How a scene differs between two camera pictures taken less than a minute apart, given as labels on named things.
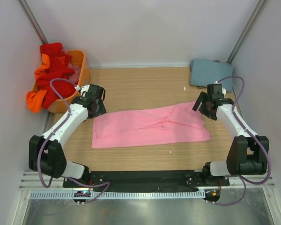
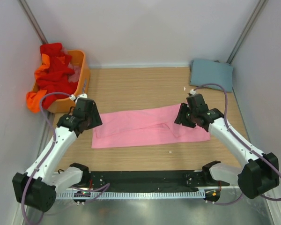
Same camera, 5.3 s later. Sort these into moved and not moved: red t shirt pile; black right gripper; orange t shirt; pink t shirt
Moved: black right gripper
Not moved: red t shirt pile; pink t shirt; orange t shirt
